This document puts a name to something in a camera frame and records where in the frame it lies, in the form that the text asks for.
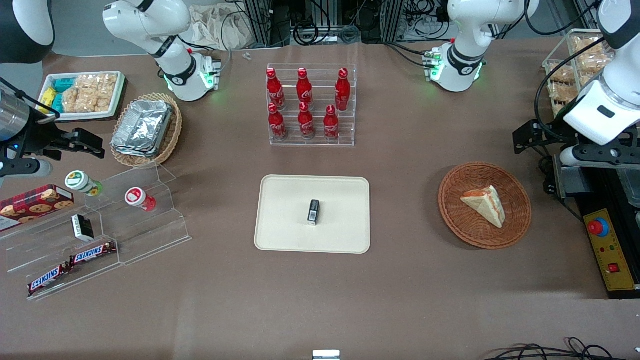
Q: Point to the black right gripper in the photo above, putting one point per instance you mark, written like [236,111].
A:
[36,137]

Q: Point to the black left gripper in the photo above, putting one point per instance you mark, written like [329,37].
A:
[546,134]

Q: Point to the triangular sandwich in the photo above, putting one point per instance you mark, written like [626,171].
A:
[487,205]

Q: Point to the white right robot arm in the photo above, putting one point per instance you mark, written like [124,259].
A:
[170,55]

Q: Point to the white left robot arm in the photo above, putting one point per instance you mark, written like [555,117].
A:
[462,60]

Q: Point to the white rectangular snack tray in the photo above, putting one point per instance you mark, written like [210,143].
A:
[117,102]

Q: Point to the light oval wicker basket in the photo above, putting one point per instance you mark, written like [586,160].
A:
[172,135]

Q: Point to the round brown wicker basket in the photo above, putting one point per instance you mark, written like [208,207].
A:
[465,225]

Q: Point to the cream plastic tray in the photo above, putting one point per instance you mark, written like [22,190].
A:
[285,220]

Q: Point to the green lidded cup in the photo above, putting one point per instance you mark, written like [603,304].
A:
[80,181]

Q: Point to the teal snack packet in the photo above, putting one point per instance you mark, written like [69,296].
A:
[57,102]
[64,84]

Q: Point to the bagged rice crackers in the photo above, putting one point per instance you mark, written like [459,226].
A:
[90,92]

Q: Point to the stacked aluminium foil trays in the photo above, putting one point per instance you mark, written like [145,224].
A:
[142,127]

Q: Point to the yellow snack packet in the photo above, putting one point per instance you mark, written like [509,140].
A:
[47,97]

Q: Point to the red lidded cup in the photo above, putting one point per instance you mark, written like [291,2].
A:
[137,197]

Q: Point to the red cookie box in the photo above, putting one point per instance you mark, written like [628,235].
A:
[35,205]

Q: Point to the small black white box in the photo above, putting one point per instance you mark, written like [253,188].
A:
[82,227]

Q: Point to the snickers chocolate bar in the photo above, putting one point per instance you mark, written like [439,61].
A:
[92,253]
[47,279]

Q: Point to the clear acrylic stepped stand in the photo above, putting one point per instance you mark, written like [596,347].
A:
[155,235]

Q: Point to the yellow emergency stop box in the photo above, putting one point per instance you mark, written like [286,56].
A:
[612,255]

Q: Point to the beige cloth bag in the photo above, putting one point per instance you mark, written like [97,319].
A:
[220,27]

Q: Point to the red cola bottle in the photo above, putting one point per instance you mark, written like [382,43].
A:
[342,92]
[277,125]
[331,127]
[306,124]
[304,90]
[275,90]

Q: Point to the clear acrylic bottle rack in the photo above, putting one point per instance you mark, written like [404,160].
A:
[320,140]

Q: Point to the small white device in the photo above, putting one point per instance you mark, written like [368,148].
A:
[326,355]

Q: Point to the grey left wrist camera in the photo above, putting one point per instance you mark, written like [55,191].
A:
[575,157]

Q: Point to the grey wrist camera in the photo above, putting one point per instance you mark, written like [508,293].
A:
[575,157]
[25,167]

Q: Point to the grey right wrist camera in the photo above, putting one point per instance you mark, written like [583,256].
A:
[25,167]

